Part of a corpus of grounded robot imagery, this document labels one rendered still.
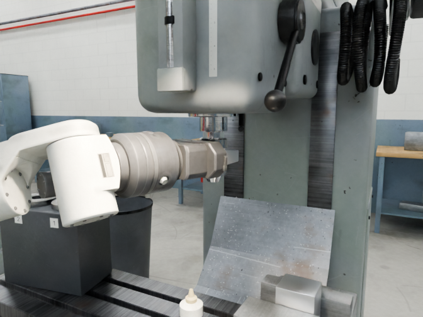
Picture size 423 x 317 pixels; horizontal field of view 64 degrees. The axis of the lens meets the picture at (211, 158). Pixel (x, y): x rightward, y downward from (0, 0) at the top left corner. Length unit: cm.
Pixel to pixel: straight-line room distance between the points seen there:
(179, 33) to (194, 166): 18
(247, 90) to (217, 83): 4
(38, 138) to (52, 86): 721
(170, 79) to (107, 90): 610
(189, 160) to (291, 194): 49
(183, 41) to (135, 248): 217
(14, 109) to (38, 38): 153
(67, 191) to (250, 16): 31
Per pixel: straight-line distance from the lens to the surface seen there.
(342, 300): 62
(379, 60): 72
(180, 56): 46
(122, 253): 252
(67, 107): 732
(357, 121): 88
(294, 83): 63
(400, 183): 479
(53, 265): 87
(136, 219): 244
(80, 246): 81
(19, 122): 786
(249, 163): 95
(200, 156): 50
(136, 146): 44
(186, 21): 47
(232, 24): 47
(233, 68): 46
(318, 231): 91
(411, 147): 422
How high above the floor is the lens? 132
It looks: 8 degrees down
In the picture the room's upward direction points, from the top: straight up
